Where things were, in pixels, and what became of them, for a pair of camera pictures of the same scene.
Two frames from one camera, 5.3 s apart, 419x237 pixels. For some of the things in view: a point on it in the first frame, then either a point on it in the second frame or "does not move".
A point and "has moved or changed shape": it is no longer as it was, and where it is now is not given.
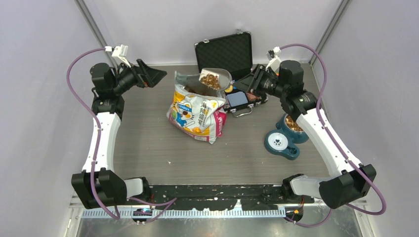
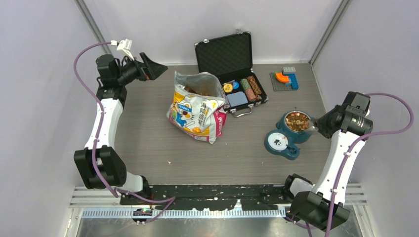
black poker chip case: x=231 y=53 does not move
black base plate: x=251 y=197 does not move
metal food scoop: x=216 y=78 has moved or changed shape
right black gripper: x=251 y=83 -> x=321 y=123
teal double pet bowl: x=282 y=141 does not move
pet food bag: x=196 y=108 does not move
